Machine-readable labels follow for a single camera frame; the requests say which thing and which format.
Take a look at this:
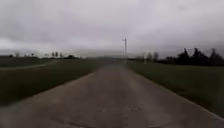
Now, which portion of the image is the pale street lamp pole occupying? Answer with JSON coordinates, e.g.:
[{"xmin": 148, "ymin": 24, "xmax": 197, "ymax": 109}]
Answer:
[{"xmin": 121, "ymin": 37, "xmax": 128, "ymax": 66}]

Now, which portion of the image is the grey paved path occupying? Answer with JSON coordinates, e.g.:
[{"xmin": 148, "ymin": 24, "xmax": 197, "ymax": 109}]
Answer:
[{"xmin": 0, "ymin": 59, "xmax": 224, "ymax": 128}]

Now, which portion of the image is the distant row of trees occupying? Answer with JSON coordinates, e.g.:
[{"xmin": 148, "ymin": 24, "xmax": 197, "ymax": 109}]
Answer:
[{"xmin": 6, "ymin": 51, "xmax": 81, "ymax": 60}]

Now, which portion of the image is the grass field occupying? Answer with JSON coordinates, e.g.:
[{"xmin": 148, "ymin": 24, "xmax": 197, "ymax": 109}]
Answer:
[
  {"xmin": 125, "ymin": 59, "xmax": 224, "ymax": 118},
  {"xmin": 0, "ymin": 55, "xmax": 111, "ymax": 107}
]

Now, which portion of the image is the row of dark trees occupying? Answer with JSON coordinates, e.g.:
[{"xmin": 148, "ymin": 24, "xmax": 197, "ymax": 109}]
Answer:
[{"xmin": 158, "ymin": 47, "xmax": 224, "ymax": 67}]

